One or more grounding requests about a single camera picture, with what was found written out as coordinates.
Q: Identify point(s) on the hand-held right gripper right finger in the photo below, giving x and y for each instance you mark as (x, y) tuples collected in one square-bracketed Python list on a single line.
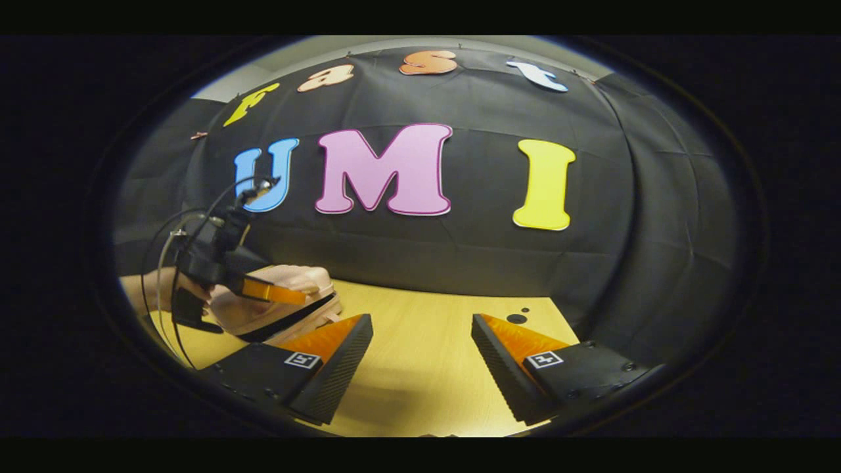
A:
[(502, 381)]

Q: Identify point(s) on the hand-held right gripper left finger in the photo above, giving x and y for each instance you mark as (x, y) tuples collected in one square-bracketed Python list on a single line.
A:
[(332, 381)]

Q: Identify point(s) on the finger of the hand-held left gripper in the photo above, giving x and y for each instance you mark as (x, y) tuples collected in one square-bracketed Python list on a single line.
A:
[(272, 292)]

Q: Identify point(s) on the pink suitcase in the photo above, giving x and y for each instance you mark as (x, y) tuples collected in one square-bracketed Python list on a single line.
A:
[(289, 276)]

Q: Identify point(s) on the black backdrop cloth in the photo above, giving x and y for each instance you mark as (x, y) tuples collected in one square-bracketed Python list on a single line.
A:
[(473, 256)]

